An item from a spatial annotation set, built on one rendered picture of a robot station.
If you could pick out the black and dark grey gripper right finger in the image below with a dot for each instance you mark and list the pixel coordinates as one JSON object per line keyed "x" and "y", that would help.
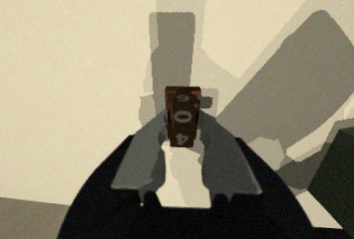
{"x": 232, "y": 168}

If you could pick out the brown number cube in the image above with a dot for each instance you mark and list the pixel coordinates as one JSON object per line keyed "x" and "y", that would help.
{"x": 183, "y": 110}
{"x": 181, "y": 136}

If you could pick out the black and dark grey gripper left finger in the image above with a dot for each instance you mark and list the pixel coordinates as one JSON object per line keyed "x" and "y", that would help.
{"x": 136, "y": 166}

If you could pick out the brown wooden tray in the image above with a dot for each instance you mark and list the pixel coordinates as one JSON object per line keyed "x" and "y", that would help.
{"x": 185, "y": 91}

